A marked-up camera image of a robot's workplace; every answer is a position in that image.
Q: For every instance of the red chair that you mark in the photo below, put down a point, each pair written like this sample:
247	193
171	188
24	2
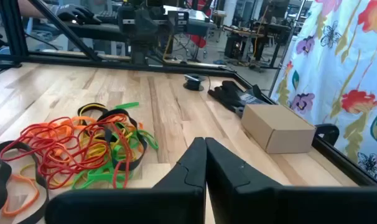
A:
201	40

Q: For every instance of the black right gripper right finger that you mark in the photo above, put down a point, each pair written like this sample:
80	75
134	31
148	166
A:
269	205

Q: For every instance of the black background workbench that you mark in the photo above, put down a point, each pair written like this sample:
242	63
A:
238	46

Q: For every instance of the person's forearm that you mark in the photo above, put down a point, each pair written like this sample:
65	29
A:
36	7

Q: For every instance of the floral print curtain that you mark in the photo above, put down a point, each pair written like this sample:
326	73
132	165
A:
331	77

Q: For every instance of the orange rubber band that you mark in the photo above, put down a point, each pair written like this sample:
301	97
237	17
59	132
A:
33	183
82	119
42	130

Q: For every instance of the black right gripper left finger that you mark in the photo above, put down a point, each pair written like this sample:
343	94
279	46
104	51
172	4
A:
163	205

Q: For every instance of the brown cardboard box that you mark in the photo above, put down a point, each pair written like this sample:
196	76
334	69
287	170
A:
275	127

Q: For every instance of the black work gloves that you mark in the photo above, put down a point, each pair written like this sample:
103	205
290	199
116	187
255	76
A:
226	95

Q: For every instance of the floral fabric backdrop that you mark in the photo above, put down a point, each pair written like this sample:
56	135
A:
282	60

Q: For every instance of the green rubber band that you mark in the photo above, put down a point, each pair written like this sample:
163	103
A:
126	105
95	177
151	140

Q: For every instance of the black curved bracket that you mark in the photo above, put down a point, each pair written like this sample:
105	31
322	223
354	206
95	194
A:
328	132

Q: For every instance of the wide black rubber band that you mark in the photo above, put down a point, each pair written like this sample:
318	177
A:
2	180
135	124
92	104

